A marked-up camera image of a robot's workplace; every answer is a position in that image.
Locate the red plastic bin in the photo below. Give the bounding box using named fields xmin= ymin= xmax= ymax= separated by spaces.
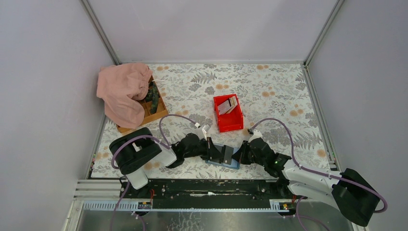
xmin=213 ymin=94 xmax=244 ymax=133

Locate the white card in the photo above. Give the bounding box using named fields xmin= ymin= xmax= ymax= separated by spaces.
xmin=217 ymin=99 xmax=232 ymax=115

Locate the dark grey card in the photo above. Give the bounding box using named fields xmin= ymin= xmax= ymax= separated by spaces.
xmin=221 ymin=145 xmax=234 ymax=165

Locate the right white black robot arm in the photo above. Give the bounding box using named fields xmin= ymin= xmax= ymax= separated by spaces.
xmin=232 ymin=138 xmax=380 ymax=227

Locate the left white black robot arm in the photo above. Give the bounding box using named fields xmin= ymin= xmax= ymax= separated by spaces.
xmin=109 ymin=128 xmax=224 ymax=190

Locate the floral patterned table mat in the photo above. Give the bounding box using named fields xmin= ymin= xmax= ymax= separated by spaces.
xmin=90 ymin=63 xmax=332 ymax=180

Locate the wooden organizer tray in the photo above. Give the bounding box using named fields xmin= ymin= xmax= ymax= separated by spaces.
xmin=116 ymin=75 xmax=169 ymax=134

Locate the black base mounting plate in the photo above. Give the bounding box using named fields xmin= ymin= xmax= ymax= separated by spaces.
xmin=119 ymin=179 xmax=299 ymax=209

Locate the dark green patterned item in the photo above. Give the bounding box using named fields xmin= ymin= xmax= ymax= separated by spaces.
xmin=145 ymin=81 xmax=159 ymax=114

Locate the pink cloth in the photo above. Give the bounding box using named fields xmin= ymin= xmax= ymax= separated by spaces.
xmin=96 ymin=63 xmax=153 ymax=129

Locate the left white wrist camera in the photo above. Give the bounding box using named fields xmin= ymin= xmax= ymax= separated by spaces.
xmin=194 ymin=123 xmax=211 ymax=140

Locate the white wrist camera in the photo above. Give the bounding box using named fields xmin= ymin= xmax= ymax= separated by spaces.
xmin=247 ymin=128 xmax=263 ymax=143
xmin=194 ymin=123 xmax=211 ymax=140

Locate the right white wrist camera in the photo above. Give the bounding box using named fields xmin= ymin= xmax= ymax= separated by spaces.
xmin=247 ymin=128 xmax=263 ymax=143

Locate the white slotted cable duct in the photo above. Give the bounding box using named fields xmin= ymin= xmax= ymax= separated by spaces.
xmin=83 ymin=200 xmax=290 ymax=213

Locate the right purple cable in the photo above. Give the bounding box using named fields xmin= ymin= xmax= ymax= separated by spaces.
xmin=248 ymin=117 xmax=389 ymax=231

